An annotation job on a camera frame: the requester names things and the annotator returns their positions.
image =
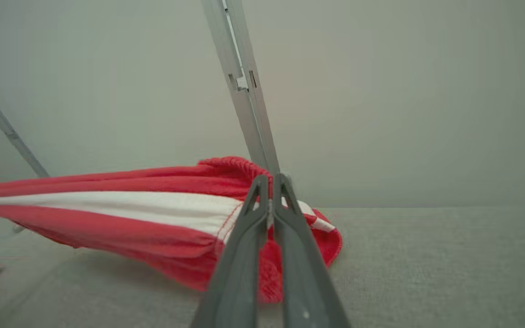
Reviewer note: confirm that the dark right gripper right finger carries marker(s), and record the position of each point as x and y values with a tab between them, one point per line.
308	291

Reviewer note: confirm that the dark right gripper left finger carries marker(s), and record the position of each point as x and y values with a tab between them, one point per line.
235	282

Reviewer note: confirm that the red shorts with white stripe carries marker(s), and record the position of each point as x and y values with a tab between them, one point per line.
107	209

